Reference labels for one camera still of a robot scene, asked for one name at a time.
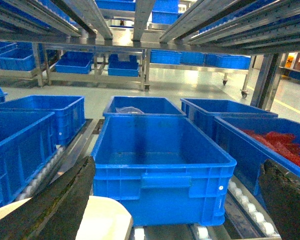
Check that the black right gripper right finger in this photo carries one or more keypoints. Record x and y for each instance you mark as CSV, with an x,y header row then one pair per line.
x,y
280,190

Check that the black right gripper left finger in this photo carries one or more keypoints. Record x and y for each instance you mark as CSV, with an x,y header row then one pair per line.
x,y
56,212

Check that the beige plastic scoop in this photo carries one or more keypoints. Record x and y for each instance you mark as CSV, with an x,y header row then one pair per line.
x,y
104,219

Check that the steel shelf rack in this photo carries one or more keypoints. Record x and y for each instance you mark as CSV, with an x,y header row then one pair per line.
x,y
242,27

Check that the red parts in bin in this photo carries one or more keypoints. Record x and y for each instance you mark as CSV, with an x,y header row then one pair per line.
x,y
281,143

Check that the blue right front bin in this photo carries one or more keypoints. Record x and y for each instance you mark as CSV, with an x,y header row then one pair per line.
x,y
250,153

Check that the blue left front bin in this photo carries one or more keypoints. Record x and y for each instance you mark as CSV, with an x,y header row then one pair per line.
x,y
27,143

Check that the blue centre front bin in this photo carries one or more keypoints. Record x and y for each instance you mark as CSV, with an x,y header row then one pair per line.
x,y
163,170

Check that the blue right rear bin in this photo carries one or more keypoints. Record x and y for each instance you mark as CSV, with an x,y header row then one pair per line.
x,y
202,112

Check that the blue centre rear bin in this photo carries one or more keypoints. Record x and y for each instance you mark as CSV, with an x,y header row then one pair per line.
x,y
141,106

